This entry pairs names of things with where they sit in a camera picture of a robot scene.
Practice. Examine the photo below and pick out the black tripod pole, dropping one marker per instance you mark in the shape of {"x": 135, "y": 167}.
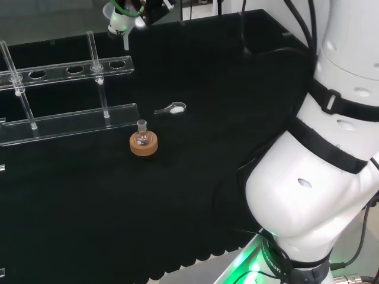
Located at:
{"x": 219, "y": 7}

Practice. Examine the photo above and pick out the translucent plastic funnel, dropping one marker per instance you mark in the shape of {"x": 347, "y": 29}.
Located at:
{"x": 126, "y": 44}

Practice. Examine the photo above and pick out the black cloth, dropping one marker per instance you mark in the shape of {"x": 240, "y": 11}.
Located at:
{"x": 177, "y": 177}

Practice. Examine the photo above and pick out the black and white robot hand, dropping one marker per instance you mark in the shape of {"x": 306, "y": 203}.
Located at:
{"x": 121, "y": 22}

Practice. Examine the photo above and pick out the clear funnel stand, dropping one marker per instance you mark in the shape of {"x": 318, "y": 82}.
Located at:
{"x": 74, "y": 124}

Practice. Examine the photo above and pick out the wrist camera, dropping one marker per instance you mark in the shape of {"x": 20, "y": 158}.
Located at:
{"x": 157, "y": 12}

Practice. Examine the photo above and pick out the round-bottom glass flask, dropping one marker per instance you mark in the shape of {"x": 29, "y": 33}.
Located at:
{"x": 142, "y": 125}

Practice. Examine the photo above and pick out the glass weighing funnel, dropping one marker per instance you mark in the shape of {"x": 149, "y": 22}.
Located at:
{"x": 176, "y": 109}

